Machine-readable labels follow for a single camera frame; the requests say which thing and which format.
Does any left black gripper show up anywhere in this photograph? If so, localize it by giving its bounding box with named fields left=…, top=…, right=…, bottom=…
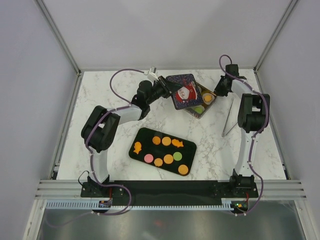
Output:
left=146, top=76, right=183, bottom=106

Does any gold cookie tin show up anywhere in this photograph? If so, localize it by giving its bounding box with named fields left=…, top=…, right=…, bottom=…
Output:
left=185, top=82, right=217, bottom=120

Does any gold tin lid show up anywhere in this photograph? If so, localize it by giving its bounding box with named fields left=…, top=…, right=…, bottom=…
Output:
left=166, top=73, right=204, bottom=110

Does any green sandwich cookie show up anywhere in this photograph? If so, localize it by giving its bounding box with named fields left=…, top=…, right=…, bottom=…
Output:
left=173, top=152, right=183, bottom=161
left=193, top=106, right=204, bottom=114

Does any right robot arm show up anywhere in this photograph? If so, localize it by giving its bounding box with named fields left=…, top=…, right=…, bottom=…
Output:
left=214, top=63, right=271, bottom=198

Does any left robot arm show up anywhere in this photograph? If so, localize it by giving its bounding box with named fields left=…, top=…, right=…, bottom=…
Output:
left=81, top=76, right=183, bottom=198

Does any orange chip cookie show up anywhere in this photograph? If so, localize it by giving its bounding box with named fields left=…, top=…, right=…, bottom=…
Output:
left=152, top=136, right=162, bottom=145

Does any orange dotted cookie upper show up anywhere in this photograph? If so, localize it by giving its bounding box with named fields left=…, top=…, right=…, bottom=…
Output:
left=161, top=136, right=172, bottom=146

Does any orange dotted cookie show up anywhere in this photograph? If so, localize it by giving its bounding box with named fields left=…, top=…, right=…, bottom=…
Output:
left=161, top=136, right=172, bottom=146
left=163, top=154, right=174, bottom=165
left=178, top=164, right=189, bottom=176

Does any orange fish cookie right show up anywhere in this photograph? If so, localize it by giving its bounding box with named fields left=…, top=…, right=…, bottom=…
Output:
left=171, top=139, right=184, bottom=148

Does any orange fish cookie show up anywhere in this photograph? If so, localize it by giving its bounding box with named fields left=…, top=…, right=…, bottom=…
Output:
left=171, top=139, right=184, bottom=148
left=133, top=141, right=142, bottom=155

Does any orange fish cookie left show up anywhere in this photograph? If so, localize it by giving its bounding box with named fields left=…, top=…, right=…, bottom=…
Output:
left=133, top=141, right=142, bottom=155

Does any black oval tray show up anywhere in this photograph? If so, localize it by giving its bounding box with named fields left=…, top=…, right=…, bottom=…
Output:
left=128, top=127, right=197, bottom=176

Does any pink sandwich cookie lower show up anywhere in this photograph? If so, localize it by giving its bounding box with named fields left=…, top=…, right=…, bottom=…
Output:
left=144, top=154, right=154, bottom=164

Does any orange dotted cookie middle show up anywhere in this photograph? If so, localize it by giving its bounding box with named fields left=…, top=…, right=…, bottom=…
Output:
left=163, top=154, right=174, bottom=165

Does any orange shell cookie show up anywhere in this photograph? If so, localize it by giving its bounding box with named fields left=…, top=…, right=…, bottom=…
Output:
left=153, top=158, right=164, bottom=167

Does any orange dotted cookie lower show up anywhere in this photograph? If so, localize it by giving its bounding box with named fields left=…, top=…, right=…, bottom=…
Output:
left=178, top=164, right=189, bottom=176

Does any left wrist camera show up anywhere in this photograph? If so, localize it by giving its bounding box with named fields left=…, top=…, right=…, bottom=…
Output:
left=144, top=66, right=158, bottom=82

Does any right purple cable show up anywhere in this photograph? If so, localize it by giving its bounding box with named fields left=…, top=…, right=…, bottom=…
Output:
left=218, top=54, right=270, bottom=218

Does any purple cable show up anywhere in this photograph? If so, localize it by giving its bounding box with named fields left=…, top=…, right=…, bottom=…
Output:
left=44, top=68, right=151, bottom=229
left=218, top=54, right=270, bottom=218

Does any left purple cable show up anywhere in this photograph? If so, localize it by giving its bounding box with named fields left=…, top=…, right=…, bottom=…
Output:
left=44, top=68, right=151, bottom=229

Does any right aluminium frame post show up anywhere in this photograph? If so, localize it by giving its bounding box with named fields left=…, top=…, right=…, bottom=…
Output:
left=253, top=0, right=300, bottom=74

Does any aluminium frame post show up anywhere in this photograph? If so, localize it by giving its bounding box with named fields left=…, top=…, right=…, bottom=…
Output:
left=34, top=0, right=82, bottom=76
left=253, top=0, right=300, bottom=74

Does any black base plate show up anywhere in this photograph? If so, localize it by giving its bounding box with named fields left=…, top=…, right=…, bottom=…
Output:
left=90, top=180, right=258, bottom=206

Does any left aluminium frame post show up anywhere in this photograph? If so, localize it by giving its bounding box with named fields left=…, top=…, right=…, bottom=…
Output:
left=34, top=0, right=82, bottom=76

